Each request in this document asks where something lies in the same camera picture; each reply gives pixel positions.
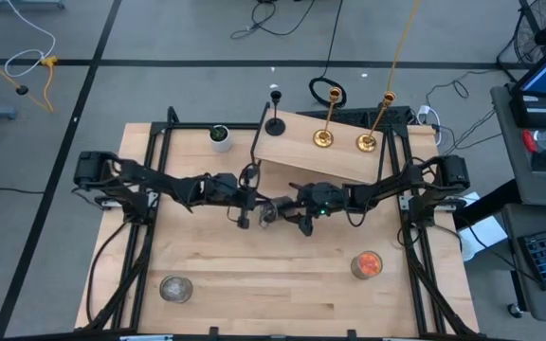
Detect grey desk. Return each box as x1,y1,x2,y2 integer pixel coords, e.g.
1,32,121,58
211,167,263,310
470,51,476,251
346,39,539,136
489,83,546,208

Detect grey cart base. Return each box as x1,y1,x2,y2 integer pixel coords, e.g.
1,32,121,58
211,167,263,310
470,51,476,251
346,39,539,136
0,0,66,13

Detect black aluminium table frame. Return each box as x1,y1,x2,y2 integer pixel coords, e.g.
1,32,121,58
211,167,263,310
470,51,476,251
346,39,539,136
76,104,481,341

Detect grey rolling cart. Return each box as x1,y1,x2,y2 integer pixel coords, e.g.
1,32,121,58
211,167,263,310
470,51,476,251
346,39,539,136
500,206,546,325

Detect gold candlestick holder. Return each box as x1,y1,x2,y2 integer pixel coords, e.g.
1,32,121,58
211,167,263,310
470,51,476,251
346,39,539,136
312,86,344,149
355,90,397,153

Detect black floor fan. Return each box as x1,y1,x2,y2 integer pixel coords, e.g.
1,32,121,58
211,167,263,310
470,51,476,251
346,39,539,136
496,0,546,82

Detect yellow cord with black knob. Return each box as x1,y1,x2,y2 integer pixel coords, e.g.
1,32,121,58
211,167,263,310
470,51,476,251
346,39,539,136
0,43,55,114

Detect yellow plug with cord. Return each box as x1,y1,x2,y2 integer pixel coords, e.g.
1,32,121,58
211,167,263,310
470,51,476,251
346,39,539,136
40,55,60,114

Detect white floor cable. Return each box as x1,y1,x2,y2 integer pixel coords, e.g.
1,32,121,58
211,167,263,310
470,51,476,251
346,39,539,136
4,0,58,80

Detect black candlestick holder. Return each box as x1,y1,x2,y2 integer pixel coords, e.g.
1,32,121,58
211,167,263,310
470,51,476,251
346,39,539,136
264,89,287,137

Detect silver metal candle jar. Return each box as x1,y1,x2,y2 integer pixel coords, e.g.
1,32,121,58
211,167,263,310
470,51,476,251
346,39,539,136
259,195,294,229

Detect long yellow cable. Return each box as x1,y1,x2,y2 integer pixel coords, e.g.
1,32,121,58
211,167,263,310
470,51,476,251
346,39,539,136
382,0,421,105

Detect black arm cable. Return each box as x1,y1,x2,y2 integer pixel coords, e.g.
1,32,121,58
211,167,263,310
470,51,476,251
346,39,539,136
84,219,131,326

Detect thin black floor cable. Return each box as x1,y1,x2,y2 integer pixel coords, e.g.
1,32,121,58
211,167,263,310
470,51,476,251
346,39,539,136
0,183,46,195

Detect black desk cables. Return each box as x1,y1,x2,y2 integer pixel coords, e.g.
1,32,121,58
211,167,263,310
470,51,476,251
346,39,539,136
423,69,505,161

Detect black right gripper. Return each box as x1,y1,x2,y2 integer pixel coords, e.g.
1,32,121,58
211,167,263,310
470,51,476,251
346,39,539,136
277,181,316,238

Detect black tangled floor cable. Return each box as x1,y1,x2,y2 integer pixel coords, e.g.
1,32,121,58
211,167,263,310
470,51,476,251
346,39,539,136
229,0,317,41

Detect white pot with plant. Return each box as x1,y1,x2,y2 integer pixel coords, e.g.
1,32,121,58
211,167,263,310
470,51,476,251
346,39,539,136
208,123,233,153

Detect black coiled floor cable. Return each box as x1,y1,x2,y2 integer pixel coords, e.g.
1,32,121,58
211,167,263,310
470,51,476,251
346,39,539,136
307,0,348,110

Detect orange candle glass jar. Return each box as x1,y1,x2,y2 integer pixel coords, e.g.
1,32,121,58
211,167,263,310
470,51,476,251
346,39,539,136
350,250,384,281

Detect white box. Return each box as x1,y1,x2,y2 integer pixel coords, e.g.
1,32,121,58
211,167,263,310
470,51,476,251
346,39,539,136
457,191,509,262

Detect black label printer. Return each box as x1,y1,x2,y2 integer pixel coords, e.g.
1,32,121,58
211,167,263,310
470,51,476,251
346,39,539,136
508,93,546,130

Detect white power adapter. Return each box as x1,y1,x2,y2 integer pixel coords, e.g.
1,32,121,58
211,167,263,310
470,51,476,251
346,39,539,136
416,104,444,147

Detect wooden shelf riser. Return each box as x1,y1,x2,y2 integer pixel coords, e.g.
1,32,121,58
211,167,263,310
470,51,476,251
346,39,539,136
249,101,388,185

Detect clear glass candle jar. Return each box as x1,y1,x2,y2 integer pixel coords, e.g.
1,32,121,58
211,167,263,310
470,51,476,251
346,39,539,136
158,274,194,305

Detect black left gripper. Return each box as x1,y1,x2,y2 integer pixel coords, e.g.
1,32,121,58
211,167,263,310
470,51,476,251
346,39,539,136
236,163,275,231

